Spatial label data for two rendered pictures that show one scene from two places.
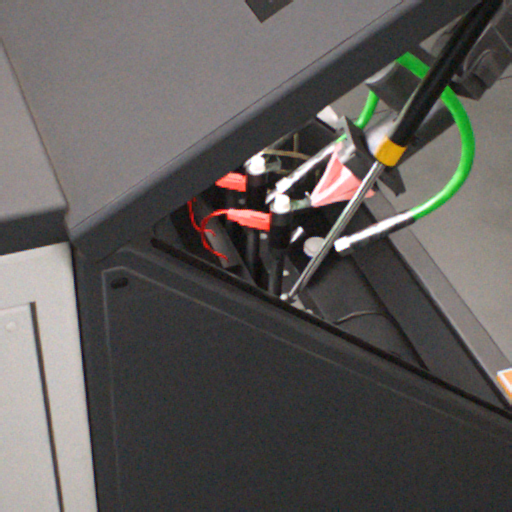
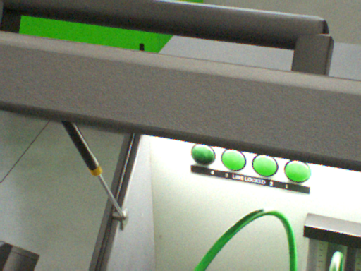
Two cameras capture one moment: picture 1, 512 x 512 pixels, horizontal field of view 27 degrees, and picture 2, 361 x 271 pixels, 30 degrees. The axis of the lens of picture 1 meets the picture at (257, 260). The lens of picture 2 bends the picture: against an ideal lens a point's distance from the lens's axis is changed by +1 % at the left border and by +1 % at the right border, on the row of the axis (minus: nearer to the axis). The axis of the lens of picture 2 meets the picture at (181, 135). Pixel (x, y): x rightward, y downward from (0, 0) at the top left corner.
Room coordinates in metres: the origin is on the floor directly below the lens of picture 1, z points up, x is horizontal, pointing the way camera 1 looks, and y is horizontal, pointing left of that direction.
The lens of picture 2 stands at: (1.40, -0.66, 2.09)
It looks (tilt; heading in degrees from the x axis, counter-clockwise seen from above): 32 degrees down; 134
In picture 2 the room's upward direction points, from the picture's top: 1 degrees counter-clockwise
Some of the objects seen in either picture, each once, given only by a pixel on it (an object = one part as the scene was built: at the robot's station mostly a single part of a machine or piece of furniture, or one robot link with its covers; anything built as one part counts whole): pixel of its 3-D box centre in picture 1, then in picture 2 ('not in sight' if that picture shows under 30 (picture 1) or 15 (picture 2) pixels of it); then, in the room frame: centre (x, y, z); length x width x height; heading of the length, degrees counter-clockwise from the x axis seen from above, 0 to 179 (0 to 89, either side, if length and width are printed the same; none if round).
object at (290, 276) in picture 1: (239, 280); not in sight; (1.08, 0.02, 0.91); 0.34 x 0.10 x 0.15; 24
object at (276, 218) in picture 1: (284, 268); not in sight; (0.98, -0.04, 1.03); 0.05 x 0.03 x 0.21; 114
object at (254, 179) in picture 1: (261, 229); not in sight; (1.05, 0.00, 1.03); 0.05 x 0.03 x 0.21; 114
